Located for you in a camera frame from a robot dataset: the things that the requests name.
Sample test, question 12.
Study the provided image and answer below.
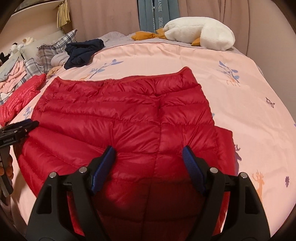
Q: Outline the small red down jacket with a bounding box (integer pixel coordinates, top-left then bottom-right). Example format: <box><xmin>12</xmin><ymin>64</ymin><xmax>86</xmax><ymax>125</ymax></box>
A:
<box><xmin>0</xmin><ymin>73</ymin><xmax>47</xmax><ymax>128</ymax></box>

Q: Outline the pink deer print duvet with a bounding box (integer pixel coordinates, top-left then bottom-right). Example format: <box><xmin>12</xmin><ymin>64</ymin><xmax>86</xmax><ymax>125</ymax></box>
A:
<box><xmin>10</xmin><ymin>41</ymin><xmax>295</xmax><ymax>233</ymax></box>

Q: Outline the white goose plush toy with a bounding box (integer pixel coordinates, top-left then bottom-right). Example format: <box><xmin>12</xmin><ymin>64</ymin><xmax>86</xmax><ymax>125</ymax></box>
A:
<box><xmin>131</xmin><ymin>16</ymin><xmax>235</xmax><ymax>51</ymax></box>

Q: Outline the grey plaid pillow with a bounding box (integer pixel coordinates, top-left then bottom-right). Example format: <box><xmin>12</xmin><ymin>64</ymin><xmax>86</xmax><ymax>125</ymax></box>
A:
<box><xmin>16</xmin><ymin>29</ymin><xmax>77</xmax><ymax>88</ymax></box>

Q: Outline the navy blue garment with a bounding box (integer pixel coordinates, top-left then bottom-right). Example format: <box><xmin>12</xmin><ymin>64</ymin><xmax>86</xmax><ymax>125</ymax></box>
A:
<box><xmin>64</xmin><ymin>39</ymin><xmax>105</xmax><ymax>69</ymax></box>

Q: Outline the beige folded garment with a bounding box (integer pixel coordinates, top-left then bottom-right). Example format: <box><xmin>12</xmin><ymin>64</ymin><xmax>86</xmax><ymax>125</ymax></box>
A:
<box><xmin>51</xmin><ymin>52</ymin><xmax>69</xmax><ymax>67</ymax></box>

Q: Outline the person's left hand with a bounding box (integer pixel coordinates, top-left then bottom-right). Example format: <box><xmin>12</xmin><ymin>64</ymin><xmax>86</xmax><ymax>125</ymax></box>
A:
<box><xmin>0</xmin><ymin>155</ymin><xmax>14</xmax><ymax>180</ymax></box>

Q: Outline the yellow tassel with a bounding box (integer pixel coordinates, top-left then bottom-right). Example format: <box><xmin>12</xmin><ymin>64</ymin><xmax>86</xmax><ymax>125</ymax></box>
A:
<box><xmin>57</xmin><ymin>1</ymin><xmax>70</xmax><ymax>28</ymax></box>

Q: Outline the small orange garment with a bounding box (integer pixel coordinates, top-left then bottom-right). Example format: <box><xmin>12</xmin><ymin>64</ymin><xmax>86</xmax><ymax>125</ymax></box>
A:
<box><xmin>46</xmin><ymin>66</ymin><xmax>62</xmax><ymax>79</ymax></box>

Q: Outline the pile of pink clothes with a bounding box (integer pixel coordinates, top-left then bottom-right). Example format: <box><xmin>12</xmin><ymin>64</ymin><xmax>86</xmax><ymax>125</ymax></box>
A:
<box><xmin>1</xmin><ymin>52</ymin><xmax>27</xmax><ymax>105</ymax></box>

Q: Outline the large red down jacket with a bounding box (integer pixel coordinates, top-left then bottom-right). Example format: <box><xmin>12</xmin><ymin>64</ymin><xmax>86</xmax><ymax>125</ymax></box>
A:
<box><xmin>14</xmin><ymin>67</ymin><xmax>235</xmax><ymax>240</ymax></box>

